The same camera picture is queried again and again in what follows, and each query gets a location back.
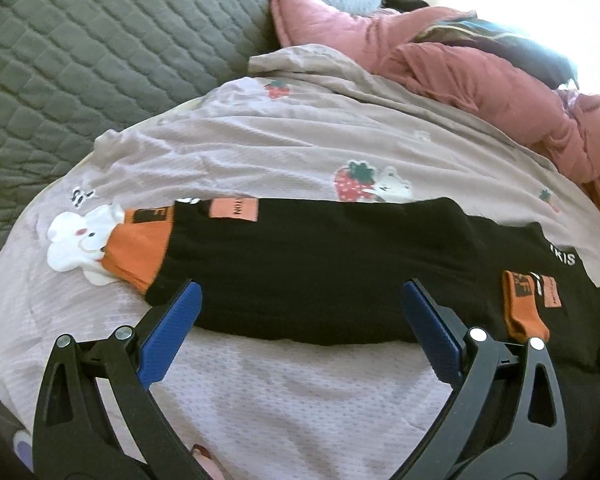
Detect black sweater with orange cuffs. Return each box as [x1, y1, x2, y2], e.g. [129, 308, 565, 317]
[102, 195, 600, 466]

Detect pink padded comforter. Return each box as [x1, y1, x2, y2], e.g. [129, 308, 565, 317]
[270, 0, 600, 261]

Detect dark striped cloth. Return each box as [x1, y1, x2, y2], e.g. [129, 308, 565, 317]
[414, 12, 582, 87]

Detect grey quilted bed cover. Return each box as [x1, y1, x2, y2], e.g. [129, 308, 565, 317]
[0, 0, 292, 281]

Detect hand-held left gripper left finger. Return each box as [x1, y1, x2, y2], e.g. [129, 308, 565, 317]
[32, 279, 204, 480]

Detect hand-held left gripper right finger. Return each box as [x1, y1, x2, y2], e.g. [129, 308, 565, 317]
[402, 279, 572, 480]

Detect pink-grey strawberry printed blanket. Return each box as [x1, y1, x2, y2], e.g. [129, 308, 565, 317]
[0, 44, 600, 480]

